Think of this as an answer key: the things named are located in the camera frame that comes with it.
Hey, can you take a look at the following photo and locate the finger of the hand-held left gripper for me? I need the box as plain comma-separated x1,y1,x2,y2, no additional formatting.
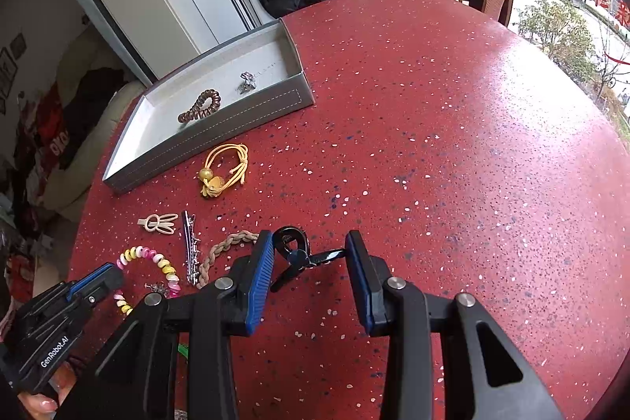
70,261,122,295
73,270,125,311

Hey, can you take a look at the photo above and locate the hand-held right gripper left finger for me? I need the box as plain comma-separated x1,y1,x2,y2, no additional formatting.
56,230,274,420

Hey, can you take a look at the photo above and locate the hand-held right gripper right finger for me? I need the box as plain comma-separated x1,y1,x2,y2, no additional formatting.
345,230,564,420

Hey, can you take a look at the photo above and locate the black blue hair tie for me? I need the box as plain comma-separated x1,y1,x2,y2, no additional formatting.
270,226,347,293

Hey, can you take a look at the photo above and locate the beige braided hair tie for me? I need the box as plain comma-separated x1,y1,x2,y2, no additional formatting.
197,230,260,289

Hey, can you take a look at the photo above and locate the pink yellow beaded bracelet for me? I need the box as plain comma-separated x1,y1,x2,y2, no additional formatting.
114,245,182,315

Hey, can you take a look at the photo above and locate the beige bunny hair clip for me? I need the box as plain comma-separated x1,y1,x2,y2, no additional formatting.
138,213,179,236

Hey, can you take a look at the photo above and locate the silver metal hair clip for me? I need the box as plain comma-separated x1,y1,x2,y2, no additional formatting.
181,210,202,285

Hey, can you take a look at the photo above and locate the yellow beaded hair tie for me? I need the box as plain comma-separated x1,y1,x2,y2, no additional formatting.
199,143,249,198

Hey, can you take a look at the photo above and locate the grey jewelry tray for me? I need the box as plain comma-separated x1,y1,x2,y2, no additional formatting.
102,19,315,195

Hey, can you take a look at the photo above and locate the person's left hand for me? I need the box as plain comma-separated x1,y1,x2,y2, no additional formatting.
17,373,77,420

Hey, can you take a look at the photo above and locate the red printed cloth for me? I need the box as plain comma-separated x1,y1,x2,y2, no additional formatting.
15,85,72,204

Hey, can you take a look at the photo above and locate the dark clothes pile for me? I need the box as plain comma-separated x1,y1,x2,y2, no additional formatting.
59,66,130,155

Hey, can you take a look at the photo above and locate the cream sofa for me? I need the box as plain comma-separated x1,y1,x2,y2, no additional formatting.
30,26,148,224

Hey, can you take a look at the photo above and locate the brown spiral hair tie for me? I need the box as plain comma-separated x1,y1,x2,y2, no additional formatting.
178,89,221,124

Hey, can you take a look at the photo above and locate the large dark picture frame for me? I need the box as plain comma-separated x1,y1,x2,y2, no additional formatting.
0,46,14,108

